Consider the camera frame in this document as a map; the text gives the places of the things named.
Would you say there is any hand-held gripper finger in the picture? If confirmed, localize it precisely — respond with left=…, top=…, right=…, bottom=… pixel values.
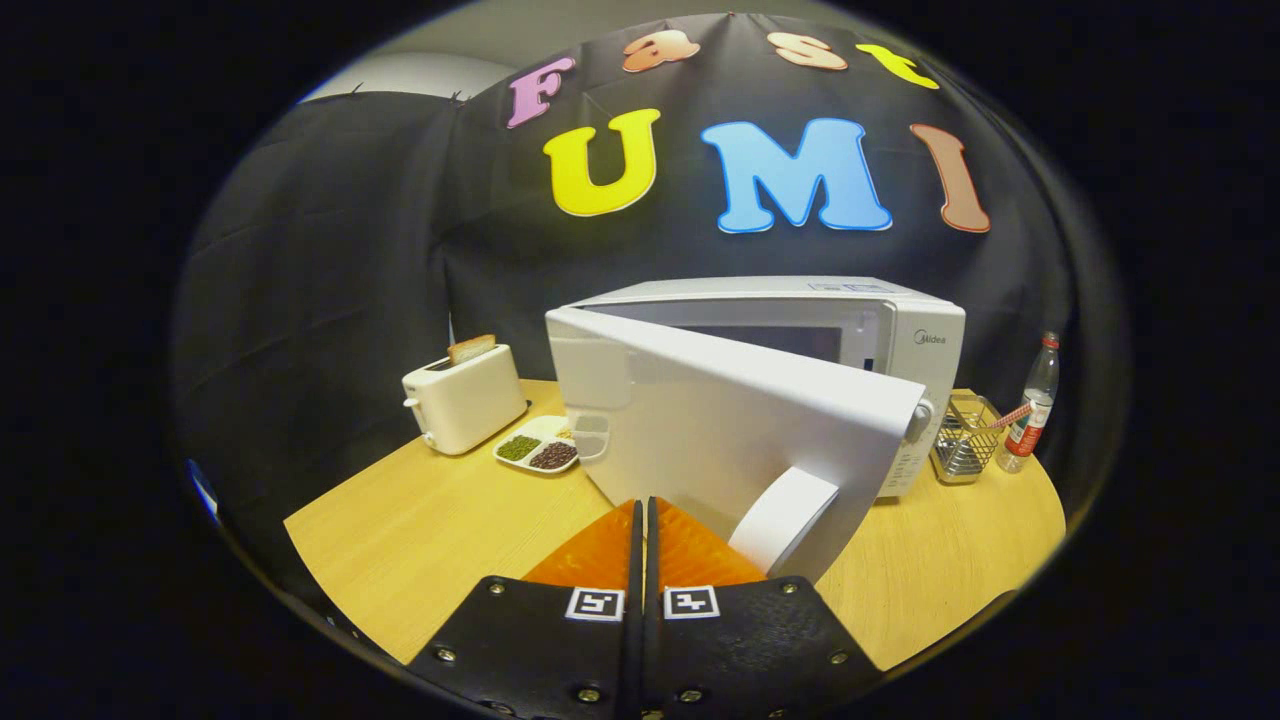
left=405, top=498, right=643, bottom=720
left=645, top=497, right=886, bottom=720

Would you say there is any white microwave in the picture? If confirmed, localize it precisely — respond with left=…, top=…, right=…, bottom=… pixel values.
left=545, top=276, right=967, bottom=586

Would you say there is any black backdrop cloth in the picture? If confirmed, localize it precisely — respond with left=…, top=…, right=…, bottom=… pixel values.
left=170, top=12, right=1131, bottom=601

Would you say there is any wire mesh basket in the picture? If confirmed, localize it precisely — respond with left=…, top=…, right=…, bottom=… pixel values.
left=930, top=394, right=1004, bottom=485

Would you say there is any cream toaster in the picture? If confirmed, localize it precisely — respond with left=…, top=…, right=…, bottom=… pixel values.
left=402, top=343, right=529, bottom=457

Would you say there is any clear red label bottle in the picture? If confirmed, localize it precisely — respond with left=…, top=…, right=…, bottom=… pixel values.
left=997, top=332, right=1061, bottom=474

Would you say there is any divided white bean dish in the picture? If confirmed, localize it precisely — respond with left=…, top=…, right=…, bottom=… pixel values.
left=493, top=415, right=581, bottom=475

